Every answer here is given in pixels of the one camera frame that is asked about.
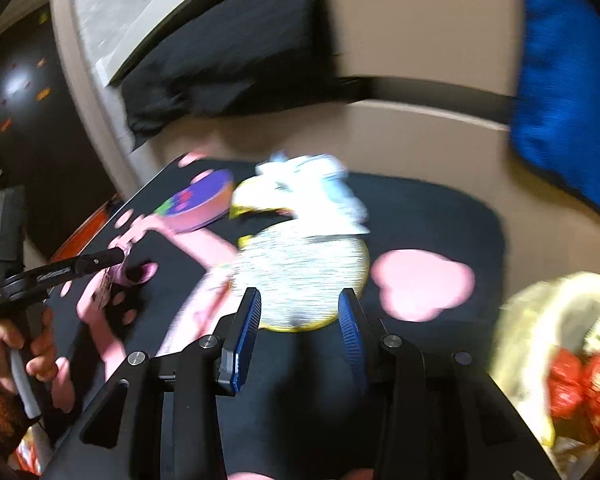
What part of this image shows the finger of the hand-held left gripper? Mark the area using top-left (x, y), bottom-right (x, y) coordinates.
top-left (0, 187), bottom-right (27, 276)
top-left (40, 249), bottom-right (126, 288)

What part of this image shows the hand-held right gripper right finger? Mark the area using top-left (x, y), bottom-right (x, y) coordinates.
top-left (337, 287), bottom-right (561, 480)

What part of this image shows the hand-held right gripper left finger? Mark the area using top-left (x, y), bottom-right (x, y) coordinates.
top-left (42, 286), bottom-right (262, 480)

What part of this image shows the small pink wrapper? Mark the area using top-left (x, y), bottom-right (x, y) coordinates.
top-left (97, 242), bottom-right (131, 311)

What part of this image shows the purple snack wrapper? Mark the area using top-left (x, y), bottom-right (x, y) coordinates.
top-left (155, 169), bottom-right (236, 234)

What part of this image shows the white tissue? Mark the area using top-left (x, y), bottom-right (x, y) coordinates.
top-left (257, 152), bottom-right (371, 234)

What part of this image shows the red plastic wrapper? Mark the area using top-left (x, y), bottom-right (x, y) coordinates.
top-left (547, 347), bottom-right (589, 418)

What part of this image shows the orange red object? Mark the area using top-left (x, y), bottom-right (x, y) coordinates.
top-left (55, 200), bottom-right (116, 263)

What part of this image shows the black refrigerator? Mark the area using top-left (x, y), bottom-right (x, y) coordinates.
top-left (0, 7), bottom-right (112, 257)

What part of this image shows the black cloth with pink print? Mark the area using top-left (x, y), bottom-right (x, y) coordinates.
top-left (45, 152), bottom-right (506, 480)

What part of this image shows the orange printed packet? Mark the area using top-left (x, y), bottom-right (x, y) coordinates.
top-left (9, 430), bottom-right (45, 477)

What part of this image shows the grey kitchen countertop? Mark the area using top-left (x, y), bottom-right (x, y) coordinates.
top-left (100, 0), bottom-right (331, 88)

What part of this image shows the black hanging cloth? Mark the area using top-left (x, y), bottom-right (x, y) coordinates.
top-left (120, 0), bottom-right (372, 153)

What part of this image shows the blue towel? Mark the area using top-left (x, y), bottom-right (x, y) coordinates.
top-left (509, 0), bottom-right (600, 226)

